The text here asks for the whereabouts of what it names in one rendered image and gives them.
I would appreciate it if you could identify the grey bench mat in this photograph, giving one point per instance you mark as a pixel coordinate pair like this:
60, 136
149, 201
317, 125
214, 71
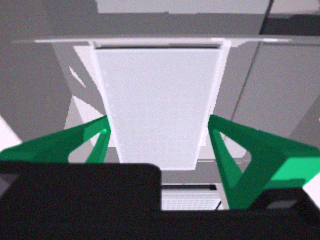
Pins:
123, 17

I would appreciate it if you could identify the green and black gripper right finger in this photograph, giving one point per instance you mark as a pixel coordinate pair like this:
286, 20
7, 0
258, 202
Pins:
276, 162

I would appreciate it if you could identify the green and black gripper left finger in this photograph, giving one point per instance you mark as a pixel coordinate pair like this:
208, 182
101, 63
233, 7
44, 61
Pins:
56, 147

